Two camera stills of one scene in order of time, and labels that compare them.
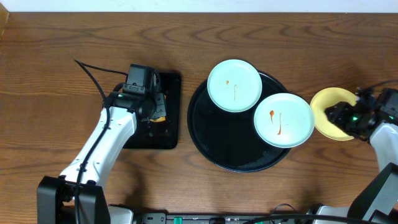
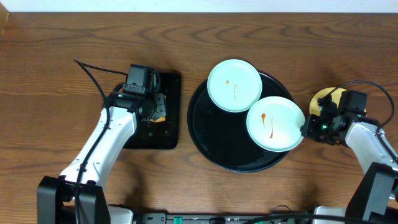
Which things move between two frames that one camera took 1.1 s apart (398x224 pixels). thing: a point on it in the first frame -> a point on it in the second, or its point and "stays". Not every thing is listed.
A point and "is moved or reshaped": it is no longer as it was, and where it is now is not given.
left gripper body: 152,106 stays
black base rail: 223,218 stays
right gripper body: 349,119 -> 320,130
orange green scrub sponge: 161,110 stays
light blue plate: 284,120 is moved or reshaped
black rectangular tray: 165,134 stays
